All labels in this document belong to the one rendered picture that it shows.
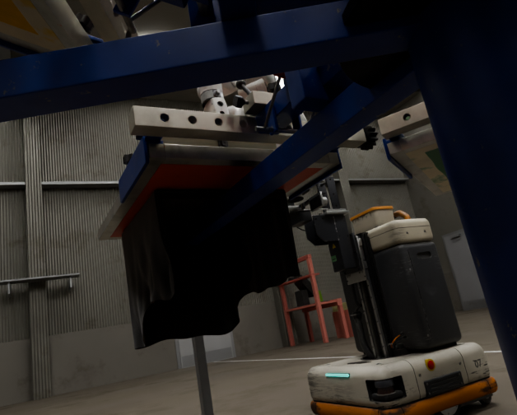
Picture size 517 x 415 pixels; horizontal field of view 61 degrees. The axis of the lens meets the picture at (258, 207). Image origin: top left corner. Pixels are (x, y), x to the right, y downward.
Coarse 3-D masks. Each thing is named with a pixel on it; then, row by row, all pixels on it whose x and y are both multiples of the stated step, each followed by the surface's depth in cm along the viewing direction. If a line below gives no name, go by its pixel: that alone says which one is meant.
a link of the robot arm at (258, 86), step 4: (260, 80) 179; (248, 84) 182; (252, 84) 180; (256, 84) 180; (260, 84) 179; (264, 84) 178; (248, 88) 181; (252, 88) 180; (256, 88) 180; (260, 88) 179; (264, 88) 179; (240, 92) 183; (244, 92) 182; (244, 96) 183; (300, 116) 198; (304, 116) 202; (304, 120) 201
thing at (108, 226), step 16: (160, 144) 106; (160, 160) 107; (176, 160) 108; (192, 160) 110; (208, 160) 112; (224, 160) 114; (240, 160) 116; (256, 160) 119; (320, 160) 130; (336, 160) 133; (144, 176) 115; (288, 192) 152; (112, 208) 144; (128, 208) 138; (112, 224) 152
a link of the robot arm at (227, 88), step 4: (220, 84) 143; (224, 84) 146; (228, 84) 148; (232, 84) 149; (200, 88) 143; (204, 88) 141; (208, 88) 140; (212, 88) 140; (216, 88) 141; (220, 88) 142; (224, 88) 148; (228, 88) 148; (232, 88) 150; (236, 88) 152; (200, 92) 143; (224, 92) 150; (228, 92) 150; (232, 92) 151
